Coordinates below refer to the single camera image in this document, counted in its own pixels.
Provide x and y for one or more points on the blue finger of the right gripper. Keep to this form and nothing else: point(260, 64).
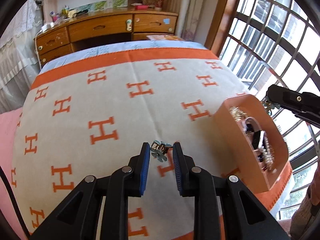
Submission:
point(304, 105)

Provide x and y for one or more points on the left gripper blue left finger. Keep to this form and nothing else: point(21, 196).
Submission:
point(97, 208)

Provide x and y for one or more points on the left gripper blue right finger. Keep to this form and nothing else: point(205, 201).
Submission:
point(223, 206)

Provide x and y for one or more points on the pink smart watch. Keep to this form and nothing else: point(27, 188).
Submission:
point(251, 126)

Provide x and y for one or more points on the silver rhinestone hair claw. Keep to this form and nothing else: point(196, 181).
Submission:
point(237, 113)

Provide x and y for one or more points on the gold round brooch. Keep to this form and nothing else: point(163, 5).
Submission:
point(269, 107)

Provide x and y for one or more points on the pink plastic tray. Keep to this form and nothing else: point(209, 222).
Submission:
point(260, 160)

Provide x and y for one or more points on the metal window grille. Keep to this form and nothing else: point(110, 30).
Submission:
point(273, 42)

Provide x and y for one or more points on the orange beige H blanket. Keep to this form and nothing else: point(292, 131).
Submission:
point(91, 111)

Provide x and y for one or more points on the beige curtain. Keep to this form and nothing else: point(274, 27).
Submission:
point(194, 18)

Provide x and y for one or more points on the orange magazine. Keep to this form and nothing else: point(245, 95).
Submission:
point(164, 38)

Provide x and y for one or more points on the white lace covered furniture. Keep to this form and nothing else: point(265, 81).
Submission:
point(19, 63)

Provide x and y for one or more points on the light blue bed sheet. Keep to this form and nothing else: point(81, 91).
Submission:
point(114, 48)

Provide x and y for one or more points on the wooden desk with drawers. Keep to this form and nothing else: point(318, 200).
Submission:
point(102, 27)

